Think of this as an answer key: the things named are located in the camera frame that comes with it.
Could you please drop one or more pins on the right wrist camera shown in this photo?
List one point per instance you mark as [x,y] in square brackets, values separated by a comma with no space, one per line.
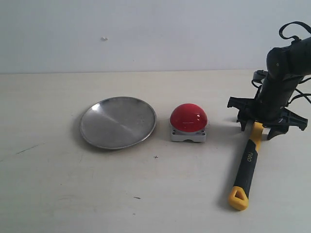
[259,76]

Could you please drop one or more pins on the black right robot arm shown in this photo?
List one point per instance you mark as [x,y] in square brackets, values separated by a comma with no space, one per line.
[286,68]

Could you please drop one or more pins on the red dome push button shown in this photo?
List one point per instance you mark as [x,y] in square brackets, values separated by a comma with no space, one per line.
[188,122]

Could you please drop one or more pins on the round steel plate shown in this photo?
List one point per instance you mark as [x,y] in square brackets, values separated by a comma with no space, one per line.
[117,123]

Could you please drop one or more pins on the yellow black claw hammer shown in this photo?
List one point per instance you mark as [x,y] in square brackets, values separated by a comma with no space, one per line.
[239,195]

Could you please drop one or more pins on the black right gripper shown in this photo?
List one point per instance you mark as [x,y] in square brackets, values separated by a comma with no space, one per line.
[268,110]

